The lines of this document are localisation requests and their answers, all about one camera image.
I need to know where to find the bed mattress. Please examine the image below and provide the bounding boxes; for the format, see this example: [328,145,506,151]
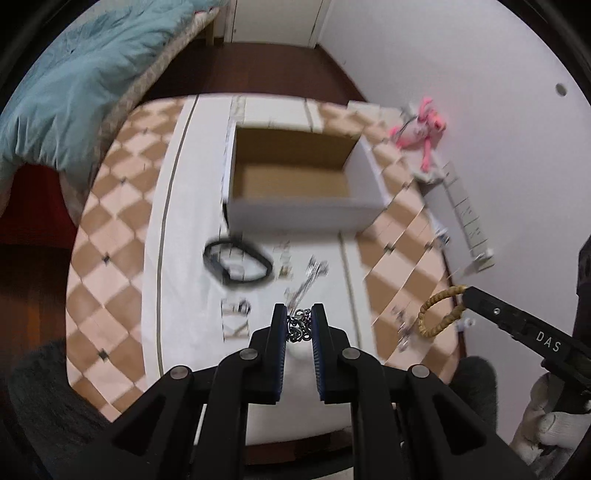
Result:
[59,7,221,226]

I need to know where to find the white gloved right hand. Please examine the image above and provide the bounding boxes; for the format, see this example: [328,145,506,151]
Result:
[510,374,590,478]

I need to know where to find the silver chain necklace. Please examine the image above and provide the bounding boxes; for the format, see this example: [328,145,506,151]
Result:
[285,307,316,343]

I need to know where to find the wooden bead bracelet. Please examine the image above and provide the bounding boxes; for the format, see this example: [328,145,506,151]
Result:
[417,285,469,340]

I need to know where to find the black fitness band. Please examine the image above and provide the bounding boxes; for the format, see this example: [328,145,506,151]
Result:
[202,236,273,287]

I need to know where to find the white door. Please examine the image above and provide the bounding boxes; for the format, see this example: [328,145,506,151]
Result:
[226,0,331,48]

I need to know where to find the white cardboard box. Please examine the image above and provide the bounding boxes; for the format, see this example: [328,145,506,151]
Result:
[222,124,390,234]

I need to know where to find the pink panther plush toy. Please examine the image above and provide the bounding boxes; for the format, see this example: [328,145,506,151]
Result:
[389,97,448,173]

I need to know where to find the teal duvet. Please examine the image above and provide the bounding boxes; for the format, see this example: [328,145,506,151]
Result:
[1,1,222,190]

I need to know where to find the silver earring pieces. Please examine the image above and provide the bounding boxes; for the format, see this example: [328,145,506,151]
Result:
[392,307,416,352]

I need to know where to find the checkered tablecloth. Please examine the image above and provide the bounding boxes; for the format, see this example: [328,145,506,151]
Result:
[66,94,460,444]

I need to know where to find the white power strip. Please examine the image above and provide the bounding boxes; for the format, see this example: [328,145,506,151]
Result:
[441,162,495,272]

